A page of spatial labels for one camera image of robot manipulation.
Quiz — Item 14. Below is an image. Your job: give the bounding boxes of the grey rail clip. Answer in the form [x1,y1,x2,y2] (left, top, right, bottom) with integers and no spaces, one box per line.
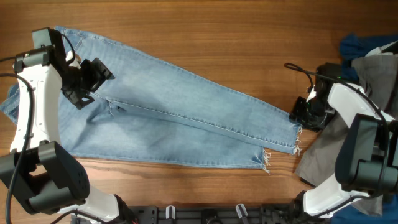
[165,205,176,220]
[236,203,249,224]

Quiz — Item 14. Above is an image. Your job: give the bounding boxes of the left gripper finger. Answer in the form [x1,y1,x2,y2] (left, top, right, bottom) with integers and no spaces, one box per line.
[88,58,115,82]
[62,91,94,110]

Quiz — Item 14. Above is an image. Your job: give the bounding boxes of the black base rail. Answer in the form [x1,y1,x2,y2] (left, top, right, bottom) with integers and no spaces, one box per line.
[130,204,293,224]

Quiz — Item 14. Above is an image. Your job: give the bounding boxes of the grey trousers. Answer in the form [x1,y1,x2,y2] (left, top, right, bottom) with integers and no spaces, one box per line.
[296,43,397,200]

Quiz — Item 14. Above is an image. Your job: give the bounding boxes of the right grey rail clip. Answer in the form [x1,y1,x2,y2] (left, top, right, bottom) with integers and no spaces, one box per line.
[236,203,249,224]

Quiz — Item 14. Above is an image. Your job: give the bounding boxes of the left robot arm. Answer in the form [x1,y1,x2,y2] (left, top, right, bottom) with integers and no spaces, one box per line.
[1,27,139,223]

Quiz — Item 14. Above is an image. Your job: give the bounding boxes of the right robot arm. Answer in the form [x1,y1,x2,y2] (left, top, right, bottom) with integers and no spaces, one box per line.
[280,63,397,223]

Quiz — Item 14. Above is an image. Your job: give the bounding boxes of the left grey rail clip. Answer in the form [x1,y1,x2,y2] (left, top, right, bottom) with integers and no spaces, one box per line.
[165,205,176,220]

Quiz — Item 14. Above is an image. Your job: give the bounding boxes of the dark blue t-shirt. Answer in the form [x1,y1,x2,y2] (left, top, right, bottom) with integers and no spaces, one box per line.
[330,34,397,224]

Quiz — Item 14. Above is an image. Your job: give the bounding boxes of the light blue denim jeans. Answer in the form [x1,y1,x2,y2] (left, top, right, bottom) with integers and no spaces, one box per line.
[0,25,304,174]

